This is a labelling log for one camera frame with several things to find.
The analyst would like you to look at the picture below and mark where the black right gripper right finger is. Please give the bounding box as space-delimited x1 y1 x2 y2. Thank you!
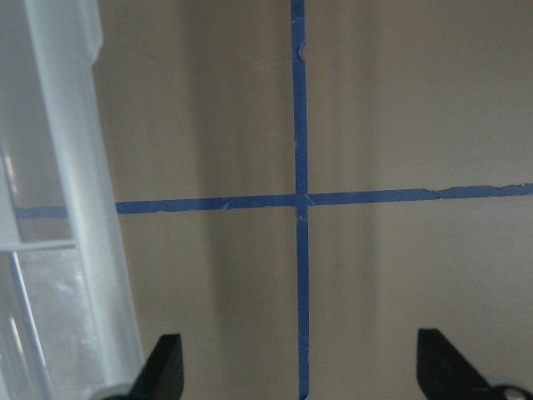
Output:
416 328 532 400

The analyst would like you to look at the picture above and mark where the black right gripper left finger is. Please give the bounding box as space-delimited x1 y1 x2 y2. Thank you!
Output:
94 333 184 399

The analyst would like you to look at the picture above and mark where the clear plastic box lid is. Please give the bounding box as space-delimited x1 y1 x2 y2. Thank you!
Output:
1 1 142 399

